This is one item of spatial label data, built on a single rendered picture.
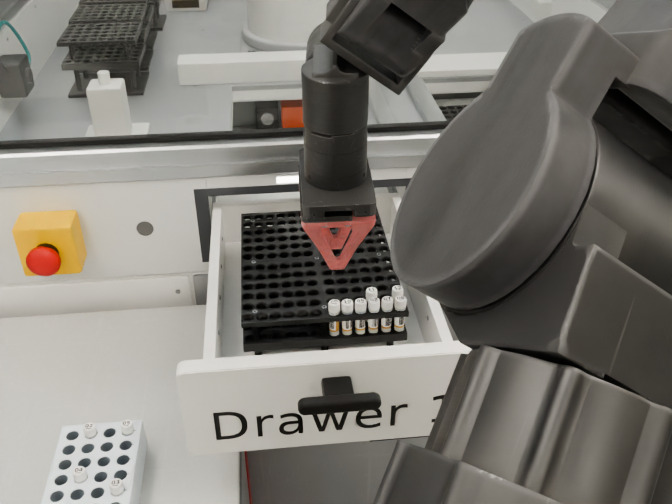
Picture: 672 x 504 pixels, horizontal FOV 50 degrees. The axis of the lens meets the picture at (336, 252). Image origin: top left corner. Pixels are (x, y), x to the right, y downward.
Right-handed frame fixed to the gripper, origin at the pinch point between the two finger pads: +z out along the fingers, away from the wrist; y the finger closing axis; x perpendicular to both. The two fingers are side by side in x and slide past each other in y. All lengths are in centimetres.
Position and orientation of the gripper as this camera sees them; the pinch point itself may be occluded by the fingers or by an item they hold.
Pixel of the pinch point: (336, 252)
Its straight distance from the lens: 72.5
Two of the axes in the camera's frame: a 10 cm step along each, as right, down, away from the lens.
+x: -10.0, 0.5, -0.6
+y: -0.7, -6.2, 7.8
